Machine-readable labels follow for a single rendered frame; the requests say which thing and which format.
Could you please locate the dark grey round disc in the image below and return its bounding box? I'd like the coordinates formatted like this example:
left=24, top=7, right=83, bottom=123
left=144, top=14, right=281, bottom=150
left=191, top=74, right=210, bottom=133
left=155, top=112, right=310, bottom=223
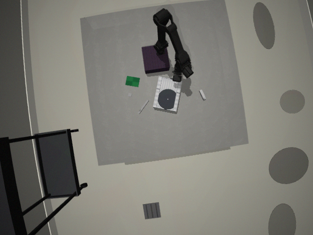
left=158, top=89, right=176, bottom=109

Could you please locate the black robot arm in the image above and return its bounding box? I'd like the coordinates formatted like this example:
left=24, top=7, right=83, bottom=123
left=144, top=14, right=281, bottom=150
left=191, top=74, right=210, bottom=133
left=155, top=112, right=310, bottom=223
left=153, top=8, right=194, bottom=78

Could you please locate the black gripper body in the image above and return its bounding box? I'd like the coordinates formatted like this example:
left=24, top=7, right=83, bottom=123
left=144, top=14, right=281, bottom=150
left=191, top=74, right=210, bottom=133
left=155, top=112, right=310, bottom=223
left=173, top=65, right=182, bottom=82

